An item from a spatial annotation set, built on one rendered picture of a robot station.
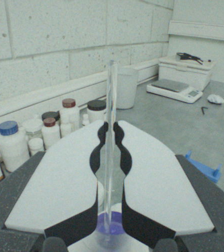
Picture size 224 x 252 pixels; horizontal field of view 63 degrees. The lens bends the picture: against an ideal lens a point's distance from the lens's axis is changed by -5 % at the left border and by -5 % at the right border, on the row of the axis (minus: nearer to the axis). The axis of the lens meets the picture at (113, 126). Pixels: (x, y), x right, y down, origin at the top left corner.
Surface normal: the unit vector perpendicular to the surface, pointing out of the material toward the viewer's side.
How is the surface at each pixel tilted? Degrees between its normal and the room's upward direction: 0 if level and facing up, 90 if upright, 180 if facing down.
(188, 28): 90
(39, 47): 90
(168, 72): 94
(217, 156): 0
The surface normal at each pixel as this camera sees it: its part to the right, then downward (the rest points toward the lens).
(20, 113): 0.81, 0.31
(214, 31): -0.58, 0.37
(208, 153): 0.04, -0.88
